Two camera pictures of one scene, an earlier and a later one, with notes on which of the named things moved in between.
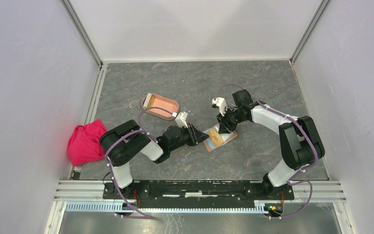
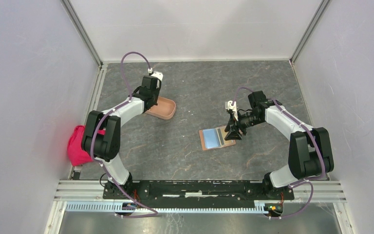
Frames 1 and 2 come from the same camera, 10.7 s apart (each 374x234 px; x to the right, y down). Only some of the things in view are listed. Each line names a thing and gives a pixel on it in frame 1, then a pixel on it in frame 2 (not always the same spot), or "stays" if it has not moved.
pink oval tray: x=159 y=107 stays
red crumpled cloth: x=84 y=145 stays
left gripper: x=196 y=136 -> x=157 y=91
